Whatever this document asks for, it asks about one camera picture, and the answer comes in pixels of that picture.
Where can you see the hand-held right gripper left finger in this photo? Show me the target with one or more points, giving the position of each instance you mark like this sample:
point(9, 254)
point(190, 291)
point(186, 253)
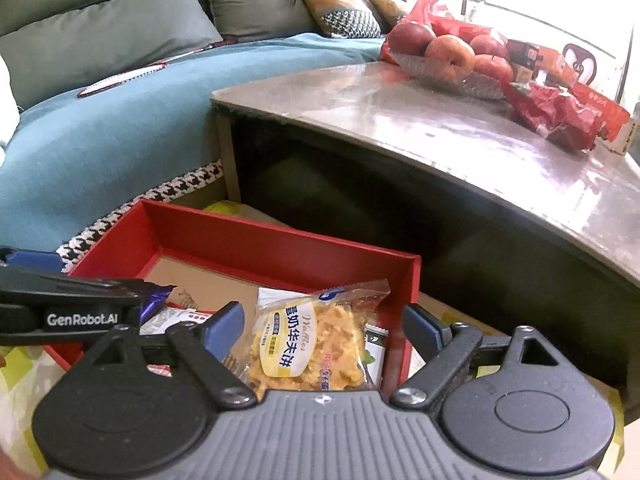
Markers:
point(226, 332)

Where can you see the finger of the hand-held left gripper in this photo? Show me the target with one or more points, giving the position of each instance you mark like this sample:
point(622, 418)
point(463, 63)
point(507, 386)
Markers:
point(75, 287)
point(35, 261)

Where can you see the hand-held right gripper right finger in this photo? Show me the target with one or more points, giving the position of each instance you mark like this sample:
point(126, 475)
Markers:
point(419, 331)

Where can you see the purple snack packet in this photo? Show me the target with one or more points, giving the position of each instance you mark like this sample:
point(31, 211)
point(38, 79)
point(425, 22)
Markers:
point(157, 302)

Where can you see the clear yellow waffle packet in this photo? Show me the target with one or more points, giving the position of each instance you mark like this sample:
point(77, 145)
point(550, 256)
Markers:
point(310, 345)

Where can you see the red cardboard box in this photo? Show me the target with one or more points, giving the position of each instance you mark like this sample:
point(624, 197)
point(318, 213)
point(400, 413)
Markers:
point(275, 250)

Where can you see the green white snack packet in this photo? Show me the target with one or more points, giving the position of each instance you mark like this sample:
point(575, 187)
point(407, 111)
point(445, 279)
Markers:
point(375, 355)

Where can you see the yellow green floor mat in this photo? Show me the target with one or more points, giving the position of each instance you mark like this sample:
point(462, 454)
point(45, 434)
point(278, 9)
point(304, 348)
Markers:
point(25, 400)

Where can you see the teal blanket with houndstooth trim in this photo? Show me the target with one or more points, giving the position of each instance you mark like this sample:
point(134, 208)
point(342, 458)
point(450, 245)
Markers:
point(125, 150)

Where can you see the white fuzzy cloth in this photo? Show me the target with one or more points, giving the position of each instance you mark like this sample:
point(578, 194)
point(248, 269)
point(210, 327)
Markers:
point(7, 105)

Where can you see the grey coffee table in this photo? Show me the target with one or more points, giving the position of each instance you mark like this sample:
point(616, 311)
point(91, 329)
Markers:
point(400, 125)

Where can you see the green sofa back cushion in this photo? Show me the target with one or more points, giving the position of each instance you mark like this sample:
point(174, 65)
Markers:
point(100, 45)

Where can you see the clear glass fruit bowl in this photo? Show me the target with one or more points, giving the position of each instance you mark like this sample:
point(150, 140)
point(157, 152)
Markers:
point(450, 87)

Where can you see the red crinkled snack bag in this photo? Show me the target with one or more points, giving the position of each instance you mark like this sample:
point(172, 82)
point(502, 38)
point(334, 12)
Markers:
point(555, 115)

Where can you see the orange red apple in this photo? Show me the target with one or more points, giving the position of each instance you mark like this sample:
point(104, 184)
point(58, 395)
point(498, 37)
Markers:
point(450, 57)

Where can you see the red orange flat box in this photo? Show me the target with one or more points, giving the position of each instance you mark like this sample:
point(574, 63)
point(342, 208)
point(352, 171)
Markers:
point(612, 120)

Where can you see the dark red apple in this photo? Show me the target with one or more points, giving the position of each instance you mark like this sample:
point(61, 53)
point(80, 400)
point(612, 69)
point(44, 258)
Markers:
point(410, 40)

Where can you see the orange black carton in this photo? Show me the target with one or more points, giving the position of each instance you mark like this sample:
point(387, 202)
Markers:
point(537, 60)

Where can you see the red plastic bag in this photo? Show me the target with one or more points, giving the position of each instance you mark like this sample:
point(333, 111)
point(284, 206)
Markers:
point(430, 10)

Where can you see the green throw cushion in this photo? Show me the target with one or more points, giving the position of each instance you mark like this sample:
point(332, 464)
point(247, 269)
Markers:
point(260, 10)

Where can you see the orange teal patterned pillow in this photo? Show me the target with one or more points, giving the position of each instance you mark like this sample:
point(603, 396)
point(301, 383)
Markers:
point(340, 7)

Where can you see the red white racket frame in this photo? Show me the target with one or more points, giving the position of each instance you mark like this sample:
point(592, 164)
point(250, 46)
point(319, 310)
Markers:
point(150, 67)

